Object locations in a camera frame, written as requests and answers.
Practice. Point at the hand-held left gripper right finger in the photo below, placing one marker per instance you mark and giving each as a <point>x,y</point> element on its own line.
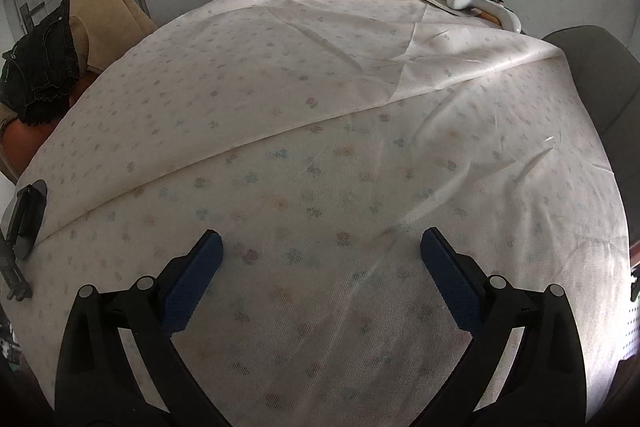
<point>450,282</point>

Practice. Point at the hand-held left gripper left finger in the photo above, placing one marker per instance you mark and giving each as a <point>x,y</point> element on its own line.
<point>192,287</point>

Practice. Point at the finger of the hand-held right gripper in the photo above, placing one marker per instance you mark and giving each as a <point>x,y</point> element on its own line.
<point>635,284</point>

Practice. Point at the white pegboard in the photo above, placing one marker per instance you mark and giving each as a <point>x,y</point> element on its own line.
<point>632,327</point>

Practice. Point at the black phone holder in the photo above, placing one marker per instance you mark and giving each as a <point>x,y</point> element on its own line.
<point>25,217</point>

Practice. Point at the floral white tablecloth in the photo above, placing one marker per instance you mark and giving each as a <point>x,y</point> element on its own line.
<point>320,132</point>

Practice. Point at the grey chair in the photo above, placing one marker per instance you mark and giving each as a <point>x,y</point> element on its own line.
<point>607,82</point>

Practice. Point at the orange cushion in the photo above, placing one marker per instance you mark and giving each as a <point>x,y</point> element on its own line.
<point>22,142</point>

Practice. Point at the black denim garment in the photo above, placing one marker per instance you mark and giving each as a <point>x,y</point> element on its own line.
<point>45,62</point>

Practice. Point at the beige chair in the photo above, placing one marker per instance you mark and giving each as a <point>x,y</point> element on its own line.
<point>115,27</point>

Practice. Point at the white handheld device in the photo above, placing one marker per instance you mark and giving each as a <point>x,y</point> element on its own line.
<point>492,9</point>

